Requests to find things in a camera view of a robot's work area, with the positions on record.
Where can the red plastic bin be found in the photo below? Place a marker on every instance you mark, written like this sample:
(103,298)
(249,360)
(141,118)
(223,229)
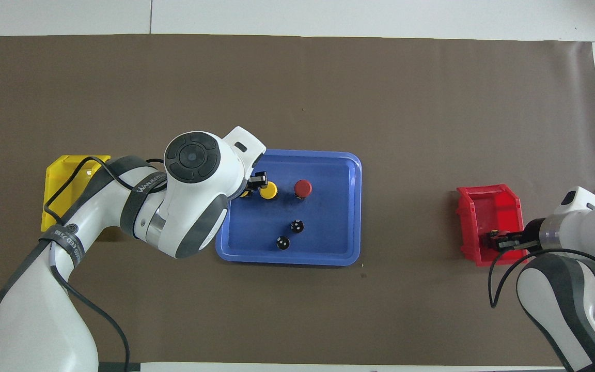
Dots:
(475,217)

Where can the brown paper table mat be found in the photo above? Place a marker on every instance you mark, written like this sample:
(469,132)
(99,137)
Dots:
(380,93)

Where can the blue plastic tray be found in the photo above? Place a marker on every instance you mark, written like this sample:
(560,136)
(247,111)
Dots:
(323,243)

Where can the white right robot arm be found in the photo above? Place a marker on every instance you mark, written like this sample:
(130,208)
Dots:
(576,227)

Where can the yellow plastic bin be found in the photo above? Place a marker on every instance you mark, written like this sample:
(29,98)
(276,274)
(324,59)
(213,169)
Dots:
(55,168)

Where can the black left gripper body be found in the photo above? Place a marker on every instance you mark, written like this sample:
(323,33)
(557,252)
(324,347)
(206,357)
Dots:
(245,187)

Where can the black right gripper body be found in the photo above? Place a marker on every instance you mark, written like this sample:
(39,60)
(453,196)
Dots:
(534,233)

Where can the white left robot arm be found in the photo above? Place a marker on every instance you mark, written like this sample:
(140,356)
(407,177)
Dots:
(34,320)

